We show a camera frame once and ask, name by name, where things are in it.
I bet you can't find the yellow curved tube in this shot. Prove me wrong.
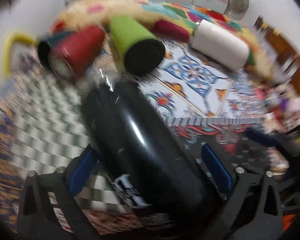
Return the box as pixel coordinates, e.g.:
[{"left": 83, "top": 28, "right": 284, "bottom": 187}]
[{"left": 2, "top": 31, "right": 38, "bottom": 79}]

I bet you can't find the patterned table cloth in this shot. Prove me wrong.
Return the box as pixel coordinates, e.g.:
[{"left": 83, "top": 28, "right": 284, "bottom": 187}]
[{"left": 0, "top": 37, "right": 291, "bottom": 235}]

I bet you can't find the black thermos cup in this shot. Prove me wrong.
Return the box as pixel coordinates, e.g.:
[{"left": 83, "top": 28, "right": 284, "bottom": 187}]
[{"left": 81, "top": 70, "right": 209, "bottom": 216}]

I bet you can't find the wooden bed headboard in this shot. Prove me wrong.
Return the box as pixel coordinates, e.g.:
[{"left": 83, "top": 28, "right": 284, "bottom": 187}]
[{"left": 254, "top": 16, "right": 300, "bottom": 94}]

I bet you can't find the colourful patchwork blanket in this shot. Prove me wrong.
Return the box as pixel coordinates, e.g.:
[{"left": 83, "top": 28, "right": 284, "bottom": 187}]
[{"left": 51, "top": 0, "right": 273, "bottom": 80}]

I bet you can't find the dark teal cup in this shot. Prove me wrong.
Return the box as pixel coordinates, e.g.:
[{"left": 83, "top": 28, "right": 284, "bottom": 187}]
[{"left": 37, "top": 31, "right": 74, "bottom": 72}]

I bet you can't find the standing electric fan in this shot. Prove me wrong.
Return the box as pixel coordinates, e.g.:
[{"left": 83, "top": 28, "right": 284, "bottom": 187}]
[{"left": 224, "top": 0, "right": 249, "bottom": 21}]

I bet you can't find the red thermos cup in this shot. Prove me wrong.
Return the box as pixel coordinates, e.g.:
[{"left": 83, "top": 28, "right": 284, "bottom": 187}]
[{"left": 49, "top": 25, "right": 105, "bottom": 82}]

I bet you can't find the white thermos cup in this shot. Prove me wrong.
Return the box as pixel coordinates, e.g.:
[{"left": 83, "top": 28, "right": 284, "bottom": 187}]
[{"left": 190, "top": 20, "right": 250, "bottom": 72}]

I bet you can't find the green thermos cup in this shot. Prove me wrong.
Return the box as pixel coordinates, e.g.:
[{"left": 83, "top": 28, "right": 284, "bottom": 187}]
[{"left": 109, "top": 15, "right": 166, "bottom": 76}]

